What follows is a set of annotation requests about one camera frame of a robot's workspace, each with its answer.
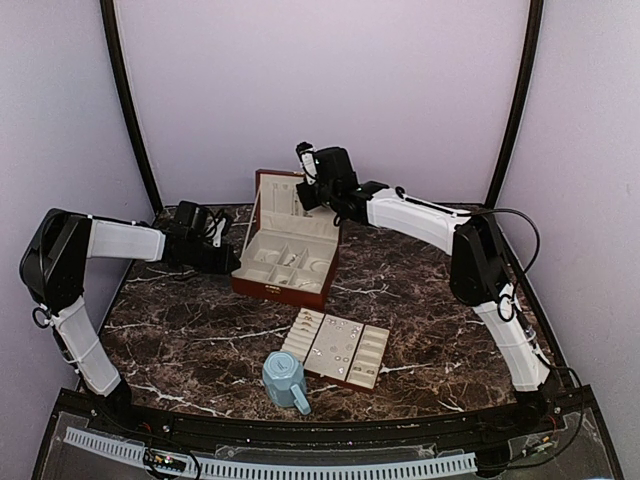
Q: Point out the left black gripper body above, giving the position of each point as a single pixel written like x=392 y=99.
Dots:
x=214 y=264

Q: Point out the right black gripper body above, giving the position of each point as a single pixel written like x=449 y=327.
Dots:
x=311 y=201

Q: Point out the red wooden jewelry box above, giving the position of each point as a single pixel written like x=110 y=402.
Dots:
x=289 y=255

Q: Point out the red jewelry tray insert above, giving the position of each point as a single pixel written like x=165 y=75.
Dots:
x=339 y=350

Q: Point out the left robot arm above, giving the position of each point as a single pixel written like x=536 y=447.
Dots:
x=53 y=269

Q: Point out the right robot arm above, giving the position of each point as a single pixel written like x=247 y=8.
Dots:
x=478 y=276

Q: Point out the light blue mug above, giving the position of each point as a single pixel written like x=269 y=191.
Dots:
x=285 y=383

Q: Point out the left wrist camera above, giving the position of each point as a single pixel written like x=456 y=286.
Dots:
x=218 y=228

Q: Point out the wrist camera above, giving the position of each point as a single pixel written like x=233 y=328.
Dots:
x=305 y=152
x=218 y=228

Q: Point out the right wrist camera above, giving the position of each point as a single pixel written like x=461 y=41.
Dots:
x=305 y=152

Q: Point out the black front rail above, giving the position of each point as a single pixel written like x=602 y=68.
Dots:
x=483 y=429

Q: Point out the white slotted cable duct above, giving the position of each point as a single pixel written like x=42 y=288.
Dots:
x=261 y=463

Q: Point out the left black frame post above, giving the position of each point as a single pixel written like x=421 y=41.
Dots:
x=119 y=71

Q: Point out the black frame post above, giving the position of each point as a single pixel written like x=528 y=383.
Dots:
x=516 y=112
x=119 y=71

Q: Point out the right black frame post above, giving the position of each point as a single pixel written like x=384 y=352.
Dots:
x=516 y=112

